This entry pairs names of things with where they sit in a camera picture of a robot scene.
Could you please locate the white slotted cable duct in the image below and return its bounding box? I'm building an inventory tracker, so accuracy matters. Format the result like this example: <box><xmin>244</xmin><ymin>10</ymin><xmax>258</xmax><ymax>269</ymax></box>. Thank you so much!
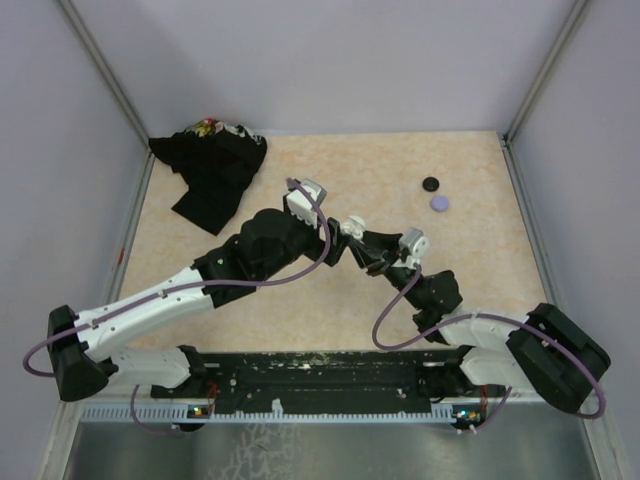
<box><xmin>79</xmin><ymin>399</ymin><xmax>489</xmax><ymax>425</ymax></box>

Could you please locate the aluminium frame post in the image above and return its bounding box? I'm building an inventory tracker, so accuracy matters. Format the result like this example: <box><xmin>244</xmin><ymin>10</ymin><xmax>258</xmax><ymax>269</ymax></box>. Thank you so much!
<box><xmin>504</xmin><ymin>0</ymin><xmax>591</xmax><ymax>144</ymax></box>
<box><xmin>57</xmin><ymin>0</ymin><xmax>151</xmax><ymax>144</ymax></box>

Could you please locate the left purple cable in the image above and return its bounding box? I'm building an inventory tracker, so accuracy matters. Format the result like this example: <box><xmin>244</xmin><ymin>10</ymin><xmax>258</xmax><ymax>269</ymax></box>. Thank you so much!
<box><xmin>22</xmin><ymin>179</ymin><xmax>332</xmax><ymax>439</ymax></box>

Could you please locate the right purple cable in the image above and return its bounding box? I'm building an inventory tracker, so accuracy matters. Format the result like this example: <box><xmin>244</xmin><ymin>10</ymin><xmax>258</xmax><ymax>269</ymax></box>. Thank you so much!
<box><xmin>372</xmin><ymin>267</ymin><xmax>607</xmax><ymax>435</ymax></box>

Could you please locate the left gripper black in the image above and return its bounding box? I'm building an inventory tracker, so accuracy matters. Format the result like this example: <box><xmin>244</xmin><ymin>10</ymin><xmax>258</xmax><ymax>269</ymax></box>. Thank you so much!
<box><xmin>258</xmin><ymin>194</ymin><xmax>353</xmax><ymax>282</ymax></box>

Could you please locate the purple round charging case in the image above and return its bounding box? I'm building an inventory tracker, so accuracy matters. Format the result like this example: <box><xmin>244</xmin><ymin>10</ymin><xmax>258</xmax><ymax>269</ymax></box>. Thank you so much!
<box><xmin>430</xmin><ymin>195</ymin><xmax>450</xmax><ymax>212</ymax></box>

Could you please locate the left aluminium frame post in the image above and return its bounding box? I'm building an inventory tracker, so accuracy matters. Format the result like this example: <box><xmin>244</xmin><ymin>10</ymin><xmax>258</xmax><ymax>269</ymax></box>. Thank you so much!
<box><xmin>57</xmin><ymin>0</ymin><xmax>151</xmax><ymax>144</ymax></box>

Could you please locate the black printed cloth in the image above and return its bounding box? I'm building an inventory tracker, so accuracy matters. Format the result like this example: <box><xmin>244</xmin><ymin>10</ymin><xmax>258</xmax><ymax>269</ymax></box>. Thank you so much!
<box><xmin>148</xmin><ymin>118</ymin><xmax>268</xmax><ymax>235</ymax></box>

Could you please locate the right aluminium frame post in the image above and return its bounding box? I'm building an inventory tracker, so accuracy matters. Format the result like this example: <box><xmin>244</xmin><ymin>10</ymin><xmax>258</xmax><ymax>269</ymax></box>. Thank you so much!
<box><xmin>504</xmin><ymin>0</ymin><xmax>591</xmax><ymax>144</ymax></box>

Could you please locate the black round charging case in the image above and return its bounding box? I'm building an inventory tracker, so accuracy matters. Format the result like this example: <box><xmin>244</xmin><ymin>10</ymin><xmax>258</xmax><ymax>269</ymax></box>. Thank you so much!
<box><xmin>422</xmin><ymin>176</ymin><xmax>440</xmax><ymax>192</ymax></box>

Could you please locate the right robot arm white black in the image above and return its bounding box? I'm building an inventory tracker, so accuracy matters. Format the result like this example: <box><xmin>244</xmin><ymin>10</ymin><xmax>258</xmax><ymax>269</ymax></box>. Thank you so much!
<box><xmin>349</xmin><ymin>229</ymin><xmax>611</xmax><ymax>419</ymax></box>

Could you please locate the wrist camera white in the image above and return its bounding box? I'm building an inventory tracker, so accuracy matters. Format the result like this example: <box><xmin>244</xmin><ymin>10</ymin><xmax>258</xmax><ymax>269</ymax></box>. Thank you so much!
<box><xmin>284</xmin><ymin>178</ymin><xmax>327</xmax><ymax>228</ymax></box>
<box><xmin>394</xmin><ymin>228</ymin><xmax>430</xmax><ymax>270</ymax></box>

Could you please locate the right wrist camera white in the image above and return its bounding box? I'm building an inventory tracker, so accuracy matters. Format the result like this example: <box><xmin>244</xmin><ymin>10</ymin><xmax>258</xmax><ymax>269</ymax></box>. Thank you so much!
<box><xmin>394</xmin><ymin>228</ymin><xmax>430</xmax><ymax>270</ymax></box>

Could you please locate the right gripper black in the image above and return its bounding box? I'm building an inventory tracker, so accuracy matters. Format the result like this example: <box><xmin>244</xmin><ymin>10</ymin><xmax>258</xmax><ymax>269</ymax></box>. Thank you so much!
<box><xmin>351</xmin><ymin>225</ymin><xmax>426</xmax><ymax>310</ymax></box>

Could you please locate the white earbud charging case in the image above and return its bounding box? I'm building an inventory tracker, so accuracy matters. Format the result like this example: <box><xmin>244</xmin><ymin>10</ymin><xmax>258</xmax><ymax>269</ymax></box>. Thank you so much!
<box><xmin>340</xmin><ymin>215</ymin><xmax>366</xmax><ymax>240</ymax></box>

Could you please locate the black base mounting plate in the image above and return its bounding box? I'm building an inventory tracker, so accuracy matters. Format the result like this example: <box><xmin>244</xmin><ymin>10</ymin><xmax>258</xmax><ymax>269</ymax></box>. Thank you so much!
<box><xmin>151</xmin><ymin>347</ymin><xmax>506</xmax><ymax>415</ymax></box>

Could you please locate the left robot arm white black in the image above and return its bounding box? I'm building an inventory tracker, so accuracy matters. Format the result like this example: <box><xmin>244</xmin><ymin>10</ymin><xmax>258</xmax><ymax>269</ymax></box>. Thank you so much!
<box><xmin>46</xmin><ymin>209</ymin><xmax>365</xmax><ymax>402</ymax></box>

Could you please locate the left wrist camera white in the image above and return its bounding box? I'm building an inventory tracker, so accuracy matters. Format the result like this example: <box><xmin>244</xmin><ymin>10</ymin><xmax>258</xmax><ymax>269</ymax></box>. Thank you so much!
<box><xmin>284</xmin><ymin>178</ymin><xmax>327</xmax><ymax>228</ymax></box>

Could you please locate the purple cable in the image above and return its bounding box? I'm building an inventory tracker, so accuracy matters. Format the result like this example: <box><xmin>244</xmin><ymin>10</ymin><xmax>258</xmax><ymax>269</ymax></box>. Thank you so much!
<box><xmin>372</xmin><ymin>267</ymin><xmax>607</xmax><ymax>435</ymax></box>
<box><xmin>22</xmin><ymin>179</ymin><xmax>332</xmax><ymax>439</ymax></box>

